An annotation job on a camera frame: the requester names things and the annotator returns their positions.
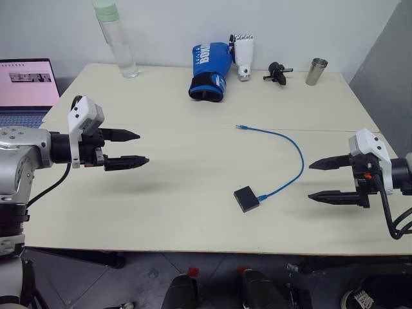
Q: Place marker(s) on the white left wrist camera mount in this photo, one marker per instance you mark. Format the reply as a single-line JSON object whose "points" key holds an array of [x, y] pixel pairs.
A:
{"points": [[84, 111]]}

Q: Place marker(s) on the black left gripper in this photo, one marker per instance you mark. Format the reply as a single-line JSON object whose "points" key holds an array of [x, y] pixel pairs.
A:
{"points": [[91, 143]]}

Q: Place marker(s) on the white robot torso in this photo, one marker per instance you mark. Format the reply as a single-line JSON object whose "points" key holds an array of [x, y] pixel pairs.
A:
{"points": [[11, 280]]}

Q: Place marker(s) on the small black clamp part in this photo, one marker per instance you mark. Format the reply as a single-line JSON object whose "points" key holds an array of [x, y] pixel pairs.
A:
{"points": [[277, 72]]}

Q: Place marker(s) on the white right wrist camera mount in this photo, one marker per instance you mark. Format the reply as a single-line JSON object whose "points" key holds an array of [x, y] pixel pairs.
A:
{"points": [[373, 143]]}

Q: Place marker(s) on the small black adapter box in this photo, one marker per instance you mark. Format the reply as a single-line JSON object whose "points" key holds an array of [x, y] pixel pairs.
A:
{"points": [[246, 199]]}

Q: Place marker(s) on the stainless steel cup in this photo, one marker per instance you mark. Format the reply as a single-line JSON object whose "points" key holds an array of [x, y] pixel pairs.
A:
{"points": [[316, 72]]}

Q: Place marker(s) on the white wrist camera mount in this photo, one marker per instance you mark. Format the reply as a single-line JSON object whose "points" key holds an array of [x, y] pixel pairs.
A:
{"points": [[373, 143], [84, 111]]}

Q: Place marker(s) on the open laptop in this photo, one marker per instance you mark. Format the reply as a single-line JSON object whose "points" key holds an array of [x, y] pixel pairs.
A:
{"points": [[25, 87]]}

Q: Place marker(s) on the clear bottle with green cap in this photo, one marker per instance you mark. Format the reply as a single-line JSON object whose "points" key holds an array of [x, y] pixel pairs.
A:
{"points": [[120, 48]]}

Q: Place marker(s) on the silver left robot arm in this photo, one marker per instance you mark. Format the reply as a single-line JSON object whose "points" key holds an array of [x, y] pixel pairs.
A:
{"points": [[19, 151]]}

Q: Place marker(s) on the blue boxing glove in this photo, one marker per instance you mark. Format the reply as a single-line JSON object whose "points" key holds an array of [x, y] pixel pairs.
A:
{"points": [[209, 71]]}

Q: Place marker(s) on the black and white sneaker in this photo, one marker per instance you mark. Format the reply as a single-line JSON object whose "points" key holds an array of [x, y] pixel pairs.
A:
{"points": [[370, 294]]}

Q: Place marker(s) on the black table frame bar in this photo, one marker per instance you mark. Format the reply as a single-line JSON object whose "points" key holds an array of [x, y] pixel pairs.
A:
{"points": [[96, 257]]}

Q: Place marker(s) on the white robotic hand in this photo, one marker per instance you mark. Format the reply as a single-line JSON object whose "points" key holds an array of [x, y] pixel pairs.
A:
{"points": [[244, 53]]}

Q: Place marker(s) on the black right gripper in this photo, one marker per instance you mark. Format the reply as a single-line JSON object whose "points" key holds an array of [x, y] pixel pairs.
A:
{"points": [[365, 178]]}

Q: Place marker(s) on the dark rounded shape red top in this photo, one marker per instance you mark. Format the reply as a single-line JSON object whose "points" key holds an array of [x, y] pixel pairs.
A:
{"points": [[181, 291], [260, 289]]}

